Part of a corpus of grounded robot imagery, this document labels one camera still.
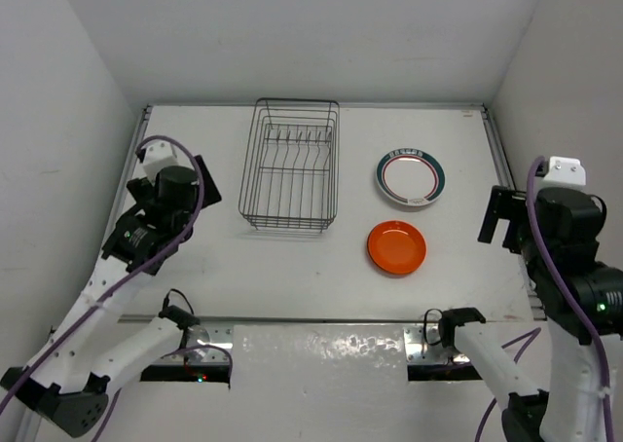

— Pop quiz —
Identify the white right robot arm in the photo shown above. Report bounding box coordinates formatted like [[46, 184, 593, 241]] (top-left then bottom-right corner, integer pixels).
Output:
[[439, 186, 622, 441]]

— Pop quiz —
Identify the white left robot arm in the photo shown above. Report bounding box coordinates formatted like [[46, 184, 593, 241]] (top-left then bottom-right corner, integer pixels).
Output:
[[32, 157, 531, 392]]

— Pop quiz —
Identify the white front cover panel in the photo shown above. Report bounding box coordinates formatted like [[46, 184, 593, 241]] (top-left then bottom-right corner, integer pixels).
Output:
[[87, 324, 492, 441]]

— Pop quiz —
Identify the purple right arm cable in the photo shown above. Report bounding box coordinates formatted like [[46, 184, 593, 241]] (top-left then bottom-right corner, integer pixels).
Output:
[[473, 155, 614, 442]]

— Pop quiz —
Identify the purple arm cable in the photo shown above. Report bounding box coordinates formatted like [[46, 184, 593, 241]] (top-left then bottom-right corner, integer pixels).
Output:
[[0, 134, 235, 442], [473, 155, 614, 442]]

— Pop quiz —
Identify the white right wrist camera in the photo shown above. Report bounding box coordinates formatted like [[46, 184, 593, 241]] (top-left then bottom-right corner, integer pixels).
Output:
[[535, 156, 587, 190]]

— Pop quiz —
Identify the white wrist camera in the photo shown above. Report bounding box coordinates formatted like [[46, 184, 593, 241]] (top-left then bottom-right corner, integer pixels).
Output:
[[137, 140, 178, 179], [535, 156, 587, 190]]

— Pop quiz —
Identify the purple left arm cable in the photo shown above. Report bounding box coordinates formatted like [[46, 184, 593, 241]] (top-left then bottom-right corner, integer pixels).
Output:
[[0, 134, 235, 442]]

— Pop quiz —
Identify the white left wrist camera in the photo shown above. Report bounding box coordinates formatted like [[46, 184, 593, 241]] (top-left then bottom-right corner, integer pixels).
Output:
[[137, 140, 178, 179]]

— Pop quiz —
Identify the grey wire dish rack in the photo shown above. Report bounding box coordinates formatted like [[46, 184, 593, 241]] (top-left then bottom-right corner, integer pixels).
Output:
[[238, 97, 340, 234]]

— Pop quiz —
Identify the aluminium table edge rail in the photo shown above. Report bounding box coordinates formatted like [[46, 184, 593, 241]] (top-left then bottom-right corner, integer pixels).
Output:
[[481, 105, 546, 321]]

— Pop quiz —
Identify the black base cable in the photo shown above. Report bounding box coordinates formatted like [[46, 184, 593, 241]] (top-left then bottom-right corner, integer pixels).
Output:
[[159, 288, 201, 324]]

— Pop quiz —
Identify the left metal arm base plate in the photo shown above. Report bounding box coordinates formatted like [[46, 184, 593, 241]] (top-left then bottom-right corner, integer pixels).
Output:
[[155, 320, 235, 365]]

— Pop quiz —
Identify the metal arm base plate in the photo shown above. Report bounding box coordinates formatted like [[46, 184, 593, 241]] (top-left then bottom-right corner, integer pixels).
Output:
[[403, 322, 469, 366]]

